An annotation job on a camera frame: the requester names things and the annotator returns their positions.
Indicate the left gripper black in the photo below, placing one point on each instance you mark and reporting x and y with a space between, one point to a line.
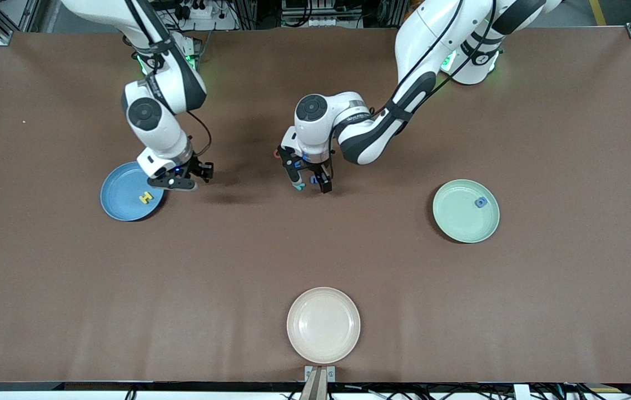
309 167

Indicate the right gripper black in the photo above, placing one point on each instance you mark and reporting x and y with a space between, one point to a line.
199 168

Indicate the teal foam letter R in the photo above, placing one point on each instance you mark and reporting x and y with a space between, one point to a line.
298 186

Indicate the yellow foam letter H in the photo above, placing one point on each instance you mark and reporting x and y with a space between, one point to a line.
145 197

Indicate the blue foam letter a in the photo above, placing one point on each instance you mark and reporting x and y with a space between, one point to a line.
478 203

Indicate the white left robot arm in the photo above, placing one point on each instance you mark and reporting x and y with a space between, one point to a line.
315 136

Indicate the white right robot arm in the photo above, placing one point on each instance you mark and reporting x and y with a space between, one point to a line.
162 133

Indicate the blue plate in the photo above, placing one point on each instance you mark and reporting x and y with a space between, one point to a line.
123 194

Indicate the beige plate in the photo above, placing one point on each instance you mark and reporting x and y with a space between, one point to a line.
323 325

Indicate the green plate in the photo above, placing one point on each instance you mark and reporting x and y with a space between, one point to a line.
460 216

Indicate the brown table cover sheet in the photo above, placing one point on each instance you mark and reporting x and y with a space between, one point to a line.
182 278

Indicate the white power strip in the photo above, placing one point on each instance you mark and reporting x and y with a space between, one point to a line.
204 16

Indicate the black white electronics box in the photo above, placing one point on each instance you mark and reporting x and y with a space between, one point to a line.
321 19

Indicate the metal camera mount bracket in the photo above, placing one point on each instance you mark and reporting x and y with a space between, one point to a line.
319 380

